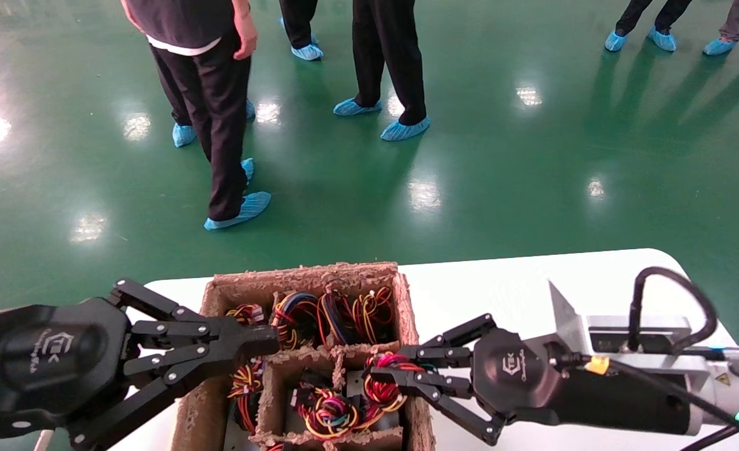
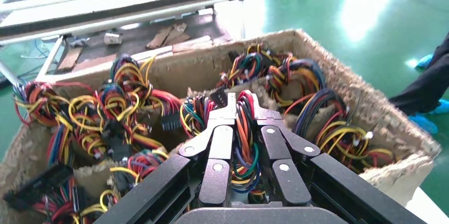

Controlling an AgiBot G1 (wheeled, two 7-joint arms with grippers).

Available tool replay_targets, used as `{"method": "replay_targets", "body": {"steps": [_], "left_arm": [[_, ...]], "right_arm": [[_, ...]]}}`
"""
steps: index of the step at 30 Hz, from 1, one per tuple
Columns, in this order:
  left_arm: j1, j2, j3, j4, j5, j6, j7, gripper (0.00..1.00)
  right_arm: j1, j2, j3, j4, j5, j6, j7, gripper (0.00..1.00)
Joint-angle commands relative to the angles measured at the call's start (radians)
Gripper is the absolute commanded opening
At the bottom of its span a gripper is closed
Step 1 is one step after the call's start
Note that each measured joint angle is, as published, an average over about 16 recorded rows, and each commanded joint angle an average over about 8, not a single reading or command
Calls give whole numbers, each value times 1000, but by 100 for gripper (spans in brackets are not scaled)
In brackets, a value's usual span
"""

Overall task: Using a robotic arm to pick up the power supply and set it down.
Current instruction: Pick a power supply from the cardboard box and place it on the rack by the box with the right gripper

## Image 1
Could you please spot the person in grey trousers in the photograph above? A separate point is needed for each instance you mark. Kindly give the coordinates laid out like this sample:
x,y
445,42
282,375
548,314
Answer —
x,y
717,45

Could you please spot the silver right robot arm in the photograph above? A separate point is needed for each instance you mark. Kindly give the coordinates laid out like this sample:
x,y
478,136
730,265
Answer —
x,y
733,388

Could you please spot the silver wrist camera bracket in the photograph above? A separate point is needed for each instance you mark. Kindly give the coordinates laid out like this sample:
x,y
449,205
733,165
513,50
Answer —
x,y
664,329

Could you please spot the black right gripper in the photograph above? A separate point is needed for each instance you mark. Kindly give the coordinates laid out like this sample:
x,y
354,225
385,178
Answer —
x,y
519,369

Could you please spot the brown cardboard divider box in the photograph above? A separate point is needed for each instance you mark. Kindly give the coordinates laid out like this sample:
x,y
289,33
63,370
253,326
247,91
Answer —
x,y
309,275

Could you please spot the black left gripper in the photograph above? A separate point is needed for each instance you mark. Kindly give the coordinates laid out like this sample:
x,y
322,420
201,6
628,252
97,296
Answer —
x,y
37,363

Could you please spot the person in black trousers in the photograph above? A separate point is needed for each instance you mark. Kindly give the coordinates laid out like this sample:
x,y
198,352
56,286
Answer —
x,y
394,50
297,19
184,134
660,39

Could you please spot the person black shirt white hem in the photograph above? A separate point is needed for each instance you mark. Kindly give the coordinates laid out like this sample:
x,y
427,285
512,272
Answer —
x,y
219,94

